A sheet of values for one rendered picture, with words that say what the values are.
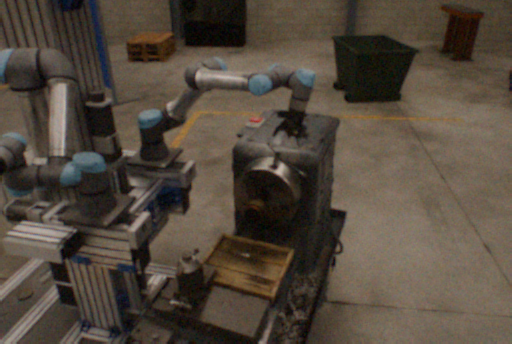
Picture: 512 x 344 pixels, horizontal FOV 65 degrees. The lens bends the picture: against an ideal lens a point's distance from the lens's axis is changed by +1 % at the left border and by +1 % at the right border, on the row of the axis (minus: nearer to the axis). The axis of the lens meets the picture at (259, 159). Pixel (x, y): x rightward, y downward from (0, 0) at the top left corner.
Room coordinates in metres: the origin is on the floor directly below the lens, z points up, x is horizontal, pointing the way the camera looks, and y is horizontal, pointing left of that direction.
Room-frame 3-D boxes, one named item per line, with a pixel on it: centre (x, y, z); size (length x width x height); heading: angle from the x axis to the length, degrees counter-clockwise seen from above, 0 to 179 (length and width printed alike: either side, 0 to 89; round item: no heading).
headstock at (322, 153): (1.99, -0.16, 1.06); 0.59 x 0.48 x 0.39; 159
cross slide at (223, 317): (1.05, 0.20, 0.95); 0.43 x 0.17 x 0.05; 69
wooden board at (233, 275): (1.34, 0.07, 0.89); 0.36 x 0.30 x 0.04; 69
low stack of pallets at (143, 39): (9.52, 2.49, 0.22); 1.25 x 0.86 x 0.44; 177
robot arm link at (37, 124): (1.37, 0.81, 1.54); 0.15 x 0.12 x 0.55; 97
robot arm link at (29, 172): (1.11, 0.75, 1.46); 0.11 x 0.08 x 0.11; 97
